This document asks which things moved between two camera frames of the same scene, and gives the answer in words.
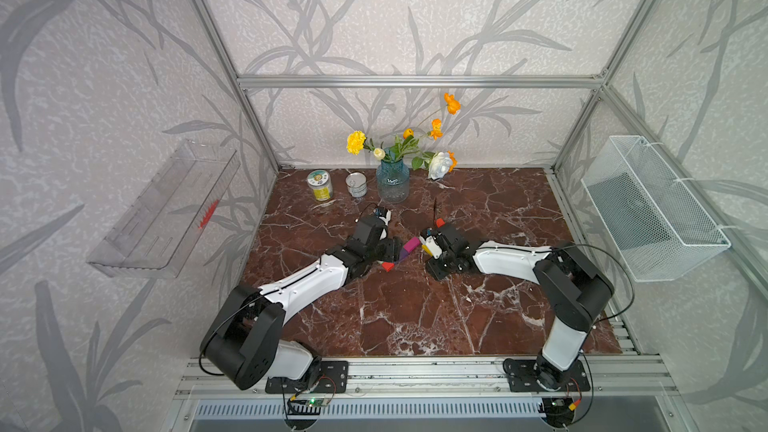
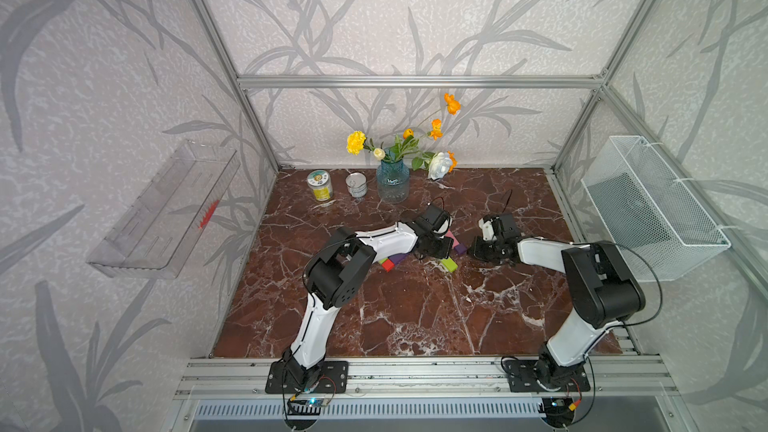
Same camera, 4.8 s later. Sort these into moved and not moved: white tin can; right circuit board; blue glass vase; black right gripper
Moved: black right gripper
Not moved: white tin can; blue glass vase; right circuit board
